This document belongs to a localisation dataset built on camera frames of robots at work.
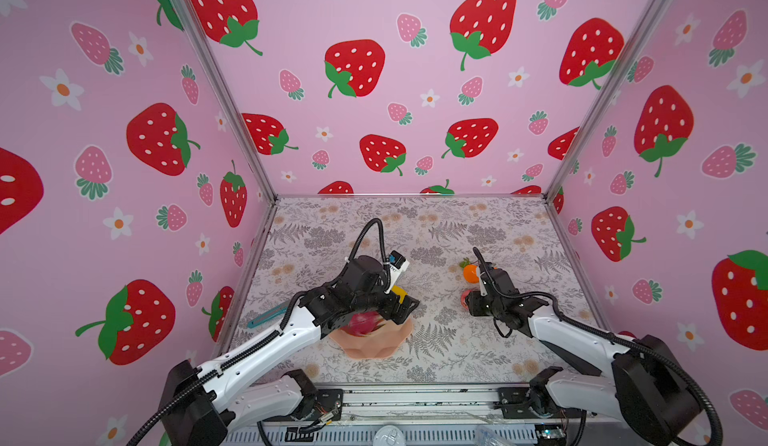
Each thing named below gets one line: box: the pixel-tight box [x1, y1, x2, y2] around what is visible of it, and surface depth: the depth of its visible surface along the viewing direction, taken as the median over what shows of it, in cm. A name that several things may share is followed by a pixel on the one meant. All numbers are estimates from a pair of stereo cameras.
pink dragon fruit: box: [340, 311, 385, 337], surface depth 82 cm
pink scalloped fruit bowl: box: [329, 318, 414, 359], surface depth 84 cm
